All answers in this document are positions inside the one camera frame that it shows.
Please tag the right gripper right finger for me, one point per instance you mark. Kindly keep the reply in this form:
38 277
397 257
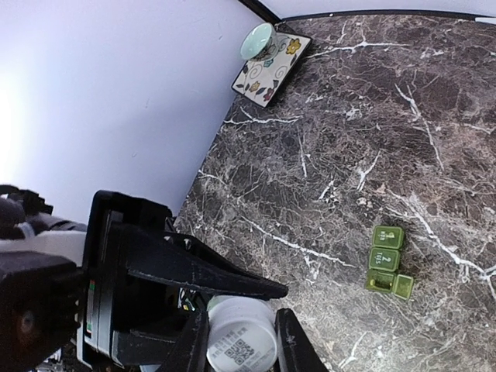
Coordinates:
295 352

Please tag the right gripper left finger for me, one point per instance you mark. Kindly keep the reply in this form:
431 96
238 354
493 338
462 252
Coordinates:
190 346

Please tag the floral square plate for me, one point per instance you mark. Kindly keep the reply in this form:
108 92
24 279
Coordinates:
260 81

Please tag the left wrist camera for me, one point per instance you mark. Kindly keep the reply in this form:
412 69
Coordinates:
42 281

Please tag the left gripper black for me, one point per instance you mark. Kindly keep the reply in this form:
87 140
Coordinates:
137 265

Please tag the pale green bowl left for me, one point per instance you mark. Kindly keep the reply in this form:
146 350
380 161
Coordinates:
260 44

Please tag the left black frame post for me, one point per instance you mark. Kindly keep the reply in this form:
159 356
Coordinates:
260 10

